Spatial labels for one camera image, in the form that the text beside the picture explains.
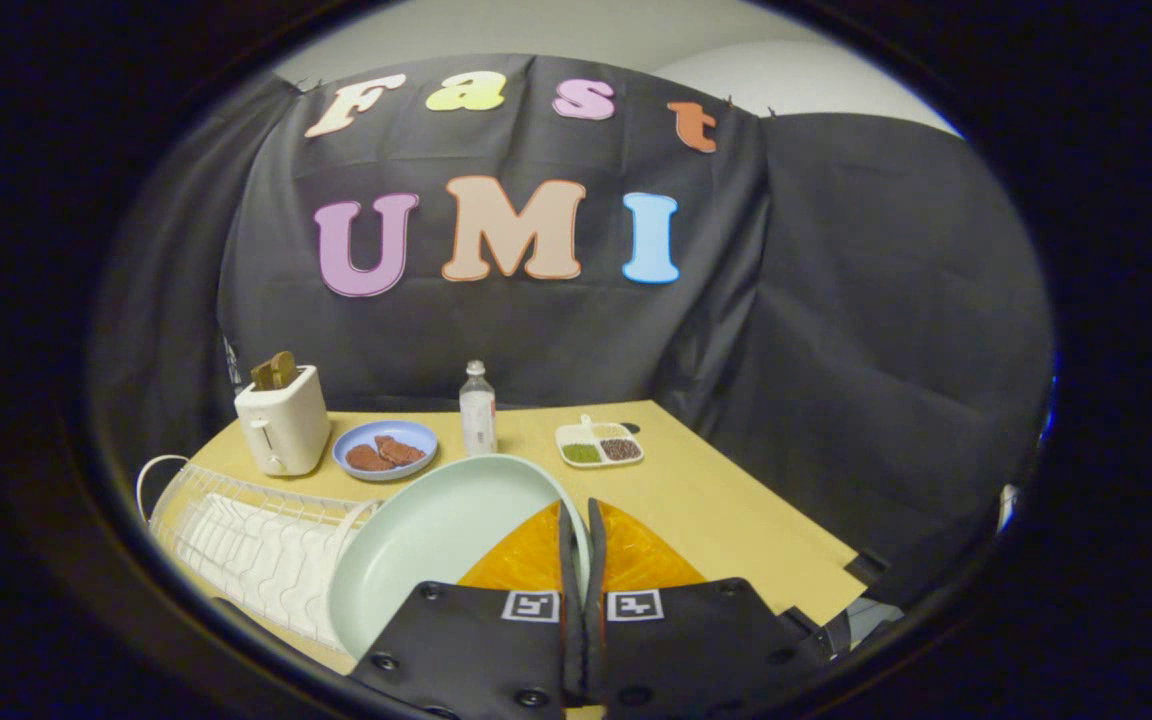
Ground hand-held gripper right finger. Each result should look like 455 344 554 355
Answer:
584 498 829 720

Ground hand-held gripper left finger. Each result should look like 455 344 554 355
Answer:
349 500 585 720

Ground pale green plate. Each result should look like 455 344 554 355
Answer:
326 454 593 662

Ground white wire dish rack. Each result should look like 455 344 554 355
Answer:
136 455 383 651

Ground blue plate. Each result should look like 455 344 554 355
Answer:
332 420 439 482

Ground white divided tray of beans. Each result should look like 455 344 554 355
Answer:
555 415 645 469

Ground clear plastic bottle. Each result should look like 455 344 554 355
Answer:
459 360 498 457

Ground white toaster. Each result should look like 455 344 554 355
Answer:
234 365 332 477

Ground black backdrop cloth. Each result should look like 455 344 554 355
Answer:
86 55 1053 611

